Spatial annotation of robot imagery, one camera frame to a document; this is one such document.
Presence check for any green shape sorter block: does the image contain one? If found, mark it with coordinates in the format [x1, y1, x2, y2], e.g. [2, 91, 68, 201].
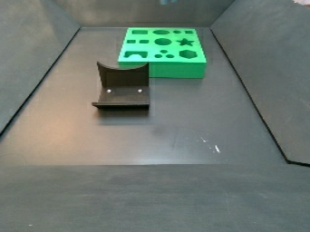
[117, 27, 207, 78]

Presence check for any teal three prong object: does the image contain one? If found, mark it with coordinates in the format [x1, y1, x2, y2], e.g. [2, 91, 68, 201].
[159, 0, 177, 5]

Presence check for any black curved holder stand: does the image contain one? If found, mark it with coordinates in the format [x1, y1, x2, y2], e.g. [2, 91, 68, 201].
[92, 63, 149, 109]

